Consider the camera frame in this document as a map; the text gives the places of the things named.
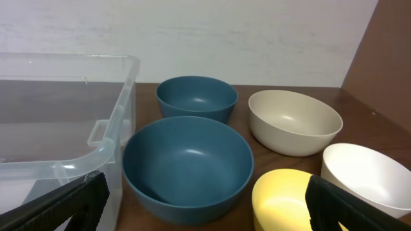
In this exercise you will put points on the white bowl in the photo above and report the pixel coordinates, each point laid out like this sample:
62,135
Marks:
369,175

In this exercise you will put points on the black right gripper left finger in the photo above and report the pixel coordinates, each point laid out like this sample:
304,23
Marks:
80,203

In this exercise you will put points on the beige bowl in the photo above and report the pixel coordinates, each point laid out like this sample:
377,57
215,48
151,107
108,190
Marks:
291,123

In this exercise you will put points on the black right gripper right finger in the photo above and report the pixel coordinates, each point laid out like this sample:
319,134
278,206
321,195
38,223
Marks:
332,208

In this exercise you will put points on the clear plastic storage container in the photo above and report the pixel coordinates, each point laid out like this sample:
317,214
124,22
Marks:
63,116

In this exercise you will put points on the dark blue bowl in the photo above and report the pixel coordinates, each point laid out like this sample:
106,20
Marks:
187,170
197,96

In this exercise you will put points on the yellow bowl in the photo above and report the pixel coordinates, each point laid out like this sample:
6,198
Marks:
278,201

